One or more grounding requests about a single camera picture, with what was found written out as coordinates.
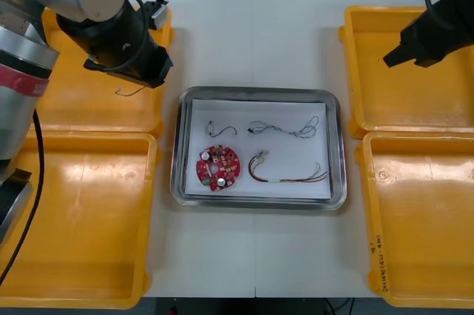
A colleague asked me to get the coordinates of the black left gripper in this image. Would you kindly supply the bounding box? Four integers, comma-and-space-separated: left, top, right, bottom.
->
83, 44, 174, 89

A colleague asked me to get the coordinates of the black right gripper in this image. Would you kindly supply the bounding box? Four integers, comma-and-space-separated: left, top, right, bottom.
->
382, 12, 458, 70

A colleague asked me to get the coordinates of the small metal solenoid with cable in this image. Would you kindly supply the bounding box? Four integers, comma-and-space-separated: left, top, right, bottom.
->
115, 84, 146, 98
205, 121, 238, 142

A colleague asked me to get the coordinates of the round red circuit board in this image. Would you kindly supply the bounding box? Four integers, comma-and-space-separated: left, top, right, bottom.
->
195, 144, 242, 193

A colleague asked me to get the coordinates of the multicolour wire harness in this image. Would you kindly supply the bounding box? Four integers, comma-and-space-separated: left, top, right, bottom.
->
247, 149, 330, 185

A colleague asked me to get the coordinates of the steel tray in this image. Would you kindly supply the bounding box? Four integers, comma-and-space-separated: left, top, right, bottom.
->
169, 85, 348, 211

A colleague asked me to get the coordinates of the yellow-orange plastic bin with handwriting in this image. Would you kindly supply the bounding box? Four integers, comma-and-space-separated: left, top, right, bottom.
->
353, 131, 474, 308

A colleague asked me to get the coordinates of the white sheet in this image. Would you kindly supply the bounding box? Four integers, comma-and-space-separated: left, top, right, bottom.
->
184, 99, 332, 200

